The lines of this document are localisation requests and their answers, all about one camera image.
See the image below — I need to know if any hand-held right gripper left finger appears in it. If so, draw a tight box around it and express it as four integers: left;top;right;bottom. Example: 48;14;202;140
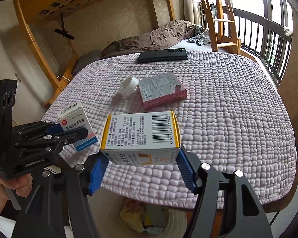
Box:
9;152;110;238

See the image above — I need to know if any yellow paper bag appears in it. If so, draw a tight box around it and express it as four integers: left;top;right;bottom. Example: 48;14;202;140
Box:
120;200;147;226

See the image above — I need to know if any white tape roll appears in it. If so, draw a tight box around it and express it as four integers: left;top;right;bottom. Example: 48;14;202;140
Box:
118;76;139;97

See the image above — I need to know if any black wall bracket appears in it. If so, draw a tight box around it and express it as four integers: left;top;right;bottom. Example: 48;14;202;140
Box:
54;13;75;41

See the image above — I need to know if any white trash bin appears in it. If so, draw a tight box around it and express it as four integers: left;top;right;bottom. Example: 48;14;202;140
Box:
99;195;196;238

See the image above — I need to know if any brown duvet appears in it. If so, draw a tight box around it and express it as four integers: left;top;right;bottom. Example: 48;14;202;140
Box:
101;20;209;60

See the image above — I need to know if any wooden bed ladder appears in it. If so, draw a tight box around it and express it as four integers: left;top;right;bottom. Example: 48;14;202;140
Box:
195;0;242;55

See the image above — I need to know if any blue and white medicine box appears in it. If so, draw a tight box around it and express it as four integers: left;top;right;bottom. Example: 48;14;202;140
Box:
58;102;100;152

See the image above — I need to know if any white wire rack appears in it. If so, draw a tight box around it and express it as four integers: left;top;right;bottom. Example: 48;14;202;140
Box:
192;1;214;29

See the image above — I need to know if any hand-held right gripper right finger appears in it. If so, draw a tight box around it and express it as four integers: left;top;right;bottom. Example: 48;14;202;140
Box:
176;146;274;238

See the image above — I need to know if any black flat case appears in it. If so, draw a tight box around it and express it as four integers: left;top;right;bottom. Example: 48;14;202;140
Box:
136;48;188;64

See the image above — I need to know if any pink cardboard box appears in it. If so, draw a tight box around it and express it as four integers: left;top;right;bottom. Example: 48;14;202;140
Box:
138;72;187;109

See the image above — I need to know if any grey pillow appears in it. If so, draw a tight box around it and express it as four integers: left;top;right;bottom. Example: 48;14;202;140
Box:
73;50;102;76

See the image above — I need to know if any wooden table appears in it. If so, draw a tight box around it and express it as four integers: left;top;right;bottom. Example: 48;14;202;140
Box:
99;151;298;215

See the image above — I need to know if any white mattress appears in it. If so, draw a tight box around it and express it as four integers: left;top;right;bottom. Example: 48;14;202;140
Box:
169;40;217;53

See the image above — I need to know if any person's left hand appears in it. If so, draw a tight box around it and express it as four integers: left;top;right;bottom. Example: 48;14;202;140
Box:
0;173;33;215

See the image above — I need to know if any yellow and white medicine box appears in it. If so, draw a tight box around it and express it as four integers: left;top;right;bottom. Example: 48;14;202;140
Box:
99;111;182;166

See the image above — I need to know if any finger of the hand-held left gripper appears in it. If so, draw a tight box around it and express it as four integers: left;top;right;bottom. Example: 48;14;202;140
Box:
11;120;62;139
14;126;88;154

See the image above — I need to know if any wooden bunk bed frame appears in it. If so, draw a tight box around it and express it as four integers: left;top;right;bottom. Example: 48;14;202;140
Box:
12;0;214;107

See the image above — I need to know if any dark balcony railing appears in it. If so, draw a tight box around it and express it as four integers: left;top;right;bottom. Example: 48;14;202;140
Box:
232;7;292;87

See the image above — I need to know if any grey garment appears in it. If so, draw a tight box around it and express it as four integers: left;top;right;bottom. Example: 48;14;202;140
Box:
187;30;210;46

